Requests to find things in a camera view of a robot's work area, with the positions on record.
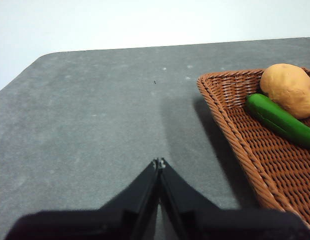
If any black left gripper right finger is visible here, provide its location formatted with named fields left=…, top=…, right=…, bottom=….
left=159, top=157, right=310, bottom=240

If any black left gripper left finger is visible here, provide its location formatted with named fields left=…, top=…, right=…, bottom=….
left=4, top=157, right=160, bottom=240

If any brown woven wicker basket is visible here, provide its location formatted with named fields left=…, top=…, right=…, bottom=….
left=196, top=67, right=310, bottom=230

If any green cucumber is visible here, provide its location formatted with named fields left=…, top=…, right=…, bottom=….
left=245, top=93, right=310, bottom=151

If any tan potato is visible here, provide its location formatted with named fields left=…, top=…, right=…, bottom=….
left=259, top=63, right=310, bottom=120

